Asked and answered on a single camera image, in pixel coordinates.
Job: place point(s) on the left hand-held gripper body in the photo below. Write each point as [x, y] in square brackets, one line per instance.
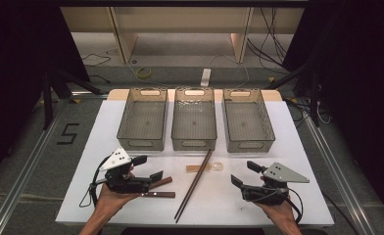
[128, 184]

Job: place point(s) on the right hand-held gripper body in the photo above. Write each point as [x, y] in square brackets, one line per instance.
[265, 194]

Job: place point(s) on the dark brown wooden chopstick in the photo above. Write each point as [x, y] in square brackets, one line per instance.
[192, 183]
[197, 180]

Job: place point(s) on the smoky clear plastic bin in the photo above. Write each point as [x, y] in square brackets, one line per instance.
[245, 125]
[142, 120]
[193, 124]

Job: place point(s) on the person's left hand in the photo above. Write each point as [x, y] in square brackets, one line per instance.
[110, 199]

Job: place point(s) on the person's right hand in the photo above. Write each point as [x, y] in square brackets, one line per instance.
[283, 212]

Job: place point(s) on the white table sheet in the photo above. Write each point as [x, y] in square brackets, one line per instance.
[213, 202]

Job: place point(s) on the yellow tape roll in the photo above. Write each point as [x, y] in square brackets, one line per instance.
[144, 73]

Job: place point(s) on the black metal stand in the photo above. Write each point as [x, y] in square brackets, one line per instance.
[314, 98]
[48, 98]

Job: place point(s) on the beige wooden shelf unit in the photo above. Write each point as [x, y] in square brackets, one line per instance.
[186, 19]

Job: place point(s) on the aluminium floor rail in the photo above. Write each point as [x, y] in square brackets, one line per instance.
[20, 182]
[338, 176]

